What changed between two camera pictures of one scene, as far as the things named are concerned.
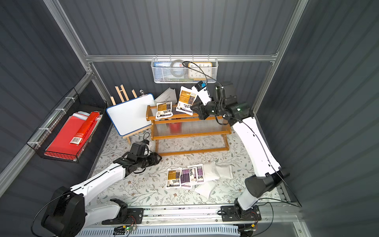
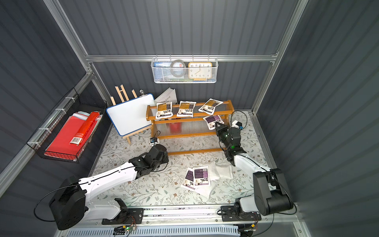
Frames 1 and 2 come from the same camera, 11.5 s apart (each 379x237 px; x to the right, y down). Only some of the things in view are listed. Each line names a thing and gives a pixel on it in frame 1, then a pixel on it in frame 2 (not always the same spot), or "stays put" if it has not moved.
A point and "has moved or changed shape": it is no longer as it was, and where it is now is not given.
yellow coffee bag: [186, 99] has moved or changed shape
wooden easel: [120, 95] stays put
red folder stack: [74, 134] stays put
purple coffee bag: [185, 178] to [211, 120]
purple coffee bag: [200, 175] to [188, 181]
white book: [168, 96] stays put
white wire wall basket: [184, 70] stays put
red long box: [84, 127] stays put
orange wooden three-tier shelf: [182, 133] stays put
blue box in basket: [162, 64] stays put
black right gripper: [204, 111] to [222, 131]
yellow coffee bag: [164, 109] stays put
